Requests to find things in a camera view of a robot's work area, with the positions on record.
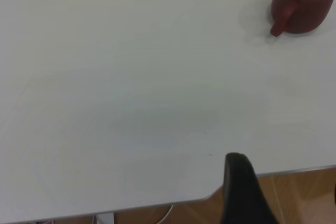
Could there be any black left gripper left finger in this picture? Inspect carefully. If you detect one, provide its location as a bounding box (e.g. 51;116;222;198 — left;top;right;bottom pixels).
219;152;280;224

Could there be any red ceramic mug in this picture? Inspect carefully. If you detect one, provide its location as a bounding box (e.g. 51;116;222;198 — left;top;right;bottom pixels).
269;0;336;37

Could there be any white cable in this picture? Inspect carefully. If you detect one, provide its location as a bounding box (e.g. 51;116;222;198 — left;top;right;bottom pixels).
153;204;175;224

